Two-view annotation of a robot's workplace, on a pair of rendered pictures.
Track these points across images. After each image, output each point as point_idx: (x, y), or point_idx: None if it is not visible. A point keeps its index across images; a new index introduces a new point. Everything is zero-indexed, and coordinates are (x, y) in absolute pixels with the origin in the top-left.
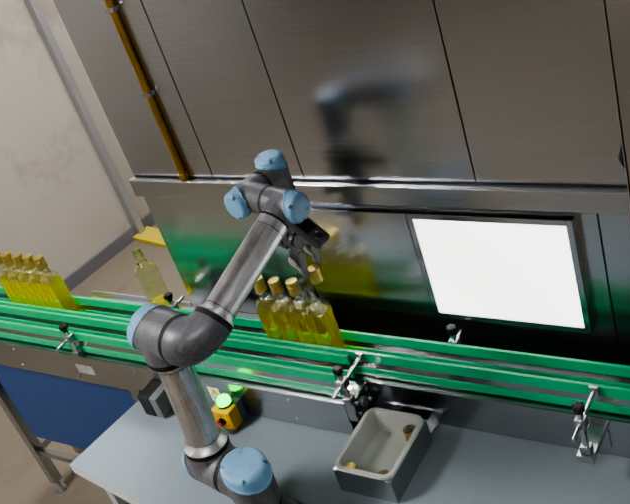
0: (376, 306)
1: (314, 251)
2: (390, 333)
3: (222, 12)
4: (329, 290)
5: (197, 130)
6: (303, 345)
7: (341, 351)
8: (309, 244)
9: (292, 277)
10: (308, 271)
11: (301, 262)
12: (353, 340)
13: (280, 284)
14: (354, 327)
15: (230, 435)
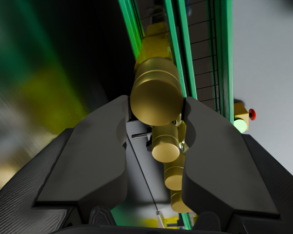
0: (69, 17)
1: (110, 143)
2: (81, 17)
3: None
4: (97, 106)
5: None
6: (184, 81)
7: (173, 14)
8: (105, 202)
9: (155, 156)
10: (190, 102)
11: (231, 146)
12: (134, 28)
13: (171, 165)
14: (101, 70)
15: (245, 103)
